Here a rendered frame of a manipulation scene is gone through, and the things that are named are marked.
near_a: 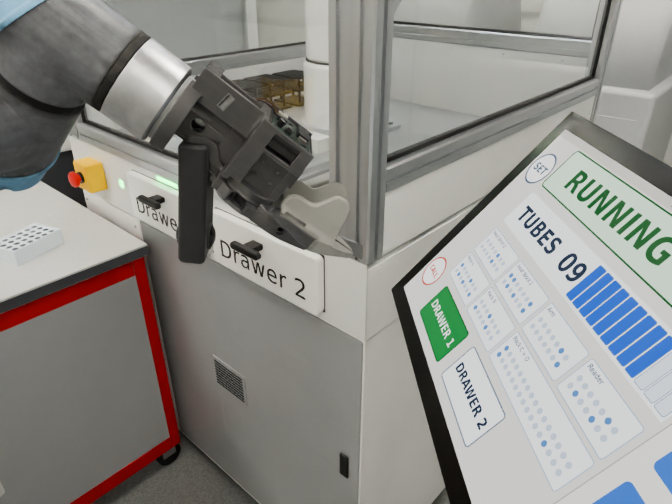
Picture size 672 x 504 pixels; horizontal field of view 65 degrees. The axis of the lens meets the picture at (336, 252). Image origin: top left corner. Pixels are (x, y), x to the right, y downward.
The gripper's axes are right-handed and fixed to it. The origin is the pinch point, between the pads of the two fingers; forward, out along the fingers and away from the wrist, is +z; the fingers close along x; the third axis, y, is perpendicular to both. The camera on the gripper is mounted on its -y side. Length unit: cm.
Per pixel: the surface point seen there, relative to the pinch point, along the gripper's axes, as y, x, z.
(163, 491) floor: -114, 58, 34
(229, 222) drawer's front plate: -24, 44, -2
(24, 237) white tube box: -66, 65, -33
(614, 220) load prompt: 19.7, -5.9, 14.9
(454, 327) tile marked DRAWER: 1.5, -2.1, 14.8
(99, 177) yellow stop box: -51, 82, -28
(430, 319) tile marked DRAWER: -0.8, 1.9, 14.8
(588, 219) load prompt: 18.3, -3.4, 14.9
